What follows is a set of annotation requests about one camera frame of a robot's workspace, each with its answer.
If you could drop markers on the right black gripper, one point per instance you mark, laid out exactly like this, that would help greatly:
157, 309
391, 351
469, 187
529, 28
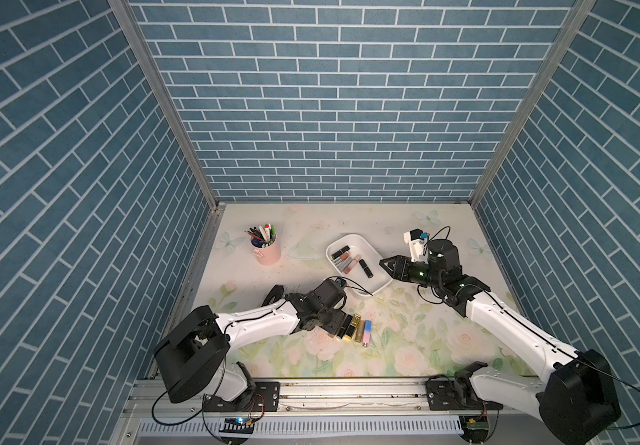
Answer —
393, 260

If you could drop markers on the blue pink lipstick tube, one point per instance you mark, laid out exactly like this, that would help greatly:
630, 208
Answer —
366, 333

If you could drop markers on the right green circuit board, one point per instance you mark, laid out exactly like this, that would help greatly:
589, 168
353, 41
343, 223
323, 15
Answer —
475, 431

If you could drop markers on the pens in bucket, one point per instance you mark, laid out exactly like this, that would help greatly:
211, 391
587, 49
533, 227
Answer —
262, 236

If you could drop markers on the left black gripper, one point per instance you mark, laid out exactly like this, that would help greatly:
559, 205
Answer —
338, 321

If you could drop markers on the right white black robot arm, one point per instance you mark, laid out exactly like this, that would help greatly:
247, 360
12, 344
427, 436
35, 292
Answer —
572, 393

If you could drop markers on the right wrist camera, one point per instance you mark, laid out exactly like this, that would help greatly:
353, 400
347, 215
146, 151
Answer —
416, 240

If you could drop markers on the pink pen holder bucket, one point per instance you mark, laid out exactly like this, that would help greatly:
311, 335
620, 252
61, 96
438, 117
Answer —
266, 254

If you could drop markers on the pink nude lipstick tube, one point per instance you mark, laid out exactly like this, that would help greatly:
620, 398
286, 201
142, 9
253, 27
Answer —
352, 263

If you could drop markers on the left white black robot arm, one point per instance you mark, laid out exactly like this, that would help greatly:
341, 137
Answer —
193, 358

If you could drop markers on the black gold lipstick tube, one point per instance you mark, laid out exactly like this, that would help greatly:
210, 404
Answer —
352, 328

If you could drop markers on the white plastic storage box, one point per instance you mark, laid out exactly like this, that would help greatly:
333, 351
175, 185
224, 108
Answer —
362, 287

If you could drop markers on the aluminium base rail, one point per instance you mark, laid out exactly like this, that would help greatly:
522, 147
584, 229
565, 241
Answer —
396, 396

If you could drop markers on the silver lipstick tube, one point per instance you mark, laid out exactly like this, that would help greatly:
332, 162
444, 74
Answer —
343, 265

